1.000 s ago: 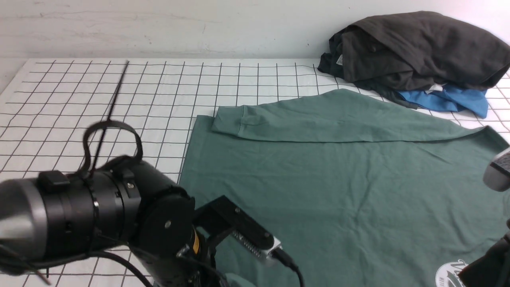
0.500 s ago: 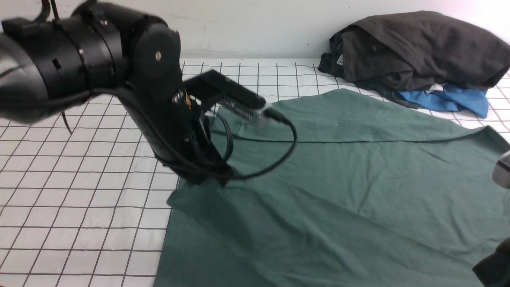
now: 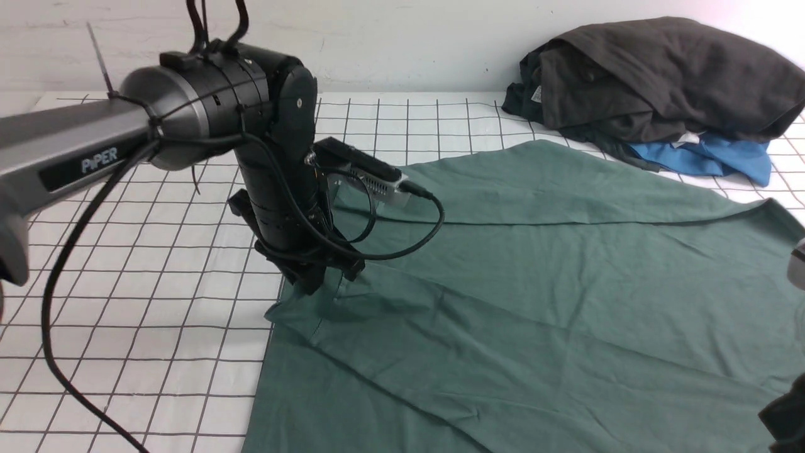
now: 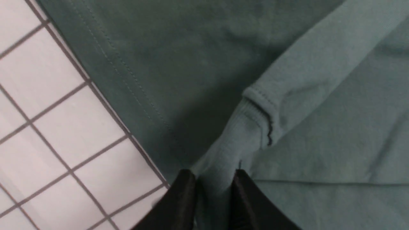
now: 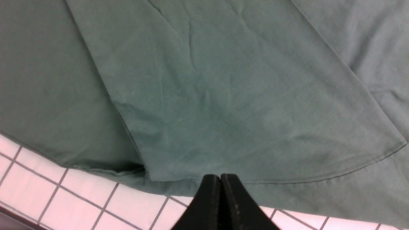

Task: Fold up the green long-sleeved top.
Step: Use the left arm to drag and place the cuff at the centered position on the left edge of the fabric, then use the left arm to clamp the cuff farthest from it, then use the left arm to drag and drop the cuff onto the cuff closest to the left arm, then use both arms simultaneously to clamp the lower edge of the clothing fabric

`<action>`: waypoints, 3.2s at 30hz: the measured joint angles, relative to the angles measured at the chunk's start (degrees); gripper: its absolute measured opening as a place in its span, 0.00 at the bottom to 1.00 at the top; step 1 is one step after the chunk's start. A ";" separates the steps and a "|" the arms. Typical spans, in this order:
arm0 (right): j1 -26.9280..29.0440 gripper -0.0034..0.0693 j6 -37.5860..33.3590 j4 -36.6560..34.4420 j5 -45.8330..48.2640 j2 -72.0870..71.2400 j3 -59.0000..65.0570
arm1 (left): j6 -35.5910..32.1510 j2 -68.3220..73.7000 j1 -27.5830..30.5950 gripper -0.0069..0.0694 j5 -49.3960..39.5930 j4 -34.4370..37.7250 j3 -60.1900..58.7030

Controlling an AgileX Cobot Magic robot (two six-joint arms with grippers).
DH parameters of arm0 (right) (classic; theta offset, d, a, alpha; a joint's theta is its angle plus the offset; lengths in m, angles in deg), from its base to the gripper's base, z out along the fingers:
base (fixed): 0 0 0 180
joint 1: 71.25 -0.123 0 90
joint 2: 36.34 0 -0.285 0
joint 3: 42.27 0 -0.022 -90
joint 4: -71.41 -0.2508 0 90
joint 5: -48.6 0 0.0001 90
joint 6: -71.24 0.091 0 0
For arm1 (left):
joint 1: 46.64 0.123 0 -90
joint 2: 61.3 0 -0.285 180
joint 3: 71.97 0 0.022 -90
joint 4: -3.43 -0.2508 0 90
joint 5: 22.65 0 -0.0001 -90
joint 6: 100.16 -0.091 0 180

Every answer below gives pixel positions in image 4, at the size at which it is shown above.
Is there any green long-sleeve top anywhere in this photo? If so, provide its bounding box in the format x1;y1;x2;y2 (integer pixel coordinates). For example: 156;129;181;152
40;0;408;230

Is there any white grid-pattern table cloth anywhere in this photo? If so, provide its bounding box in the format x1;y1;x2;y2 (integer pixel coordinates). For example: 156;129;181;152
0;0;169;230

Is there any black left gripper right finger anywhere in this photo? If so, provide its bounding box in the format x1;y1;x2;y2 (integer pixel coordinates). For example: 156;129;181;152
229;169;300;230

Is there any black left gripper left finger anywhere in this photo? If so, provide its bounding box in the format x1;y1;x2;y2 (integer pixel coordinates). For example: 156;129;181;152
132;169;196;230

